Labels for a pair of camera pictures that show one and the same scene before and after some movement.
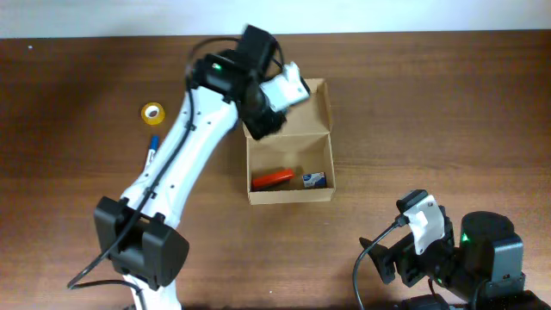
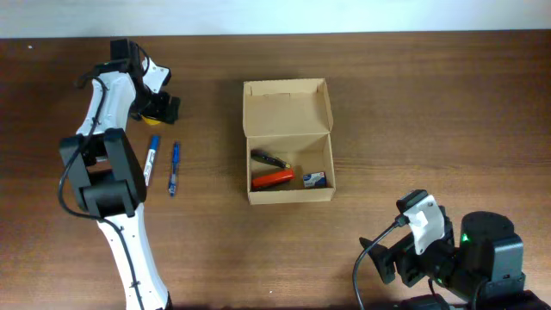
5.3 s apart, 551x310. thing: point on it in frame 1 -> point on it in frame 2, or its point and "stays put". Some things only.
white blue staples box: x=314 y=180 stays put
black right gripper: x=392 y=262 stays put
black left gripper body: x=267 y=122 -> x=163 y=108
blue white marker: x=153 y=149 stays put
